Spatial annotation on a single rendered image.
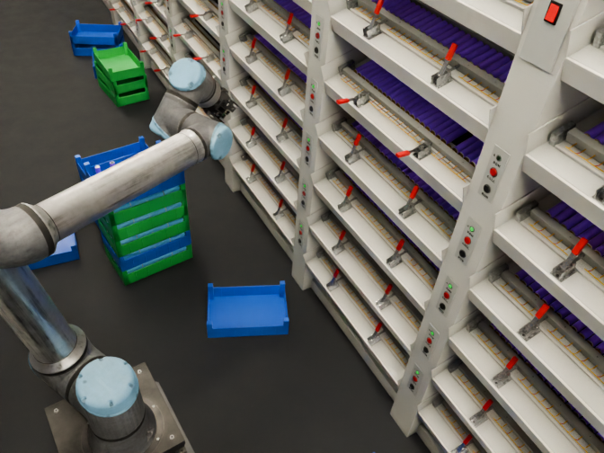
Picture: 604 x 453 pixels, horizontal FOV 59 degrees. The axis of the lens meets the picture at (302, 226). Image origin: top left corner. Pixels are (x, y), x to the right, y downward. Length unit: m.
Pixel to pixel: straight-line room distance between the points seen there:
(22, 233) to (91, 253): 1.34
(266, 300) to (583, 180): 1.41
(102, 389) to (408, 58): 1.12
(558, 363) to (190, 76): 1.09
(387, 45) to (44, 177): 1.98
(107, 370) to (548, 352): 1.08
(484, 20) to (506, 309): 0.62
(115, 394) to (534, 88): 1.19
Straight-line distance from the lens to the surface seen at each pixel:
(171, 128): 1.46
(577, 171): 1.08
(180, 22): 2.95
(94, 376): 1.55
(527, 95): 1.07
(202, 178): 2.76
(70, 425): 1.82
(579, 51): 1.03
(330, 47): 1.59
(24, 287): 1.37
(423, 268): 1.56
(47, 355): 1.56
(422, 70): 1.30
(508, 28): 1.08
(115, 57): 3.58
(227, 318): 2.11
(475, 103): 1.20
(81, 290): 2.31
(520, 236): 1.20
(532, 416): 1.41
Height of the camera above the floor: 1.67
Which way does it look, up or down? 42 degrees down
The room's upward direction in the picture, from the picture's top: 5 degrees clockwise
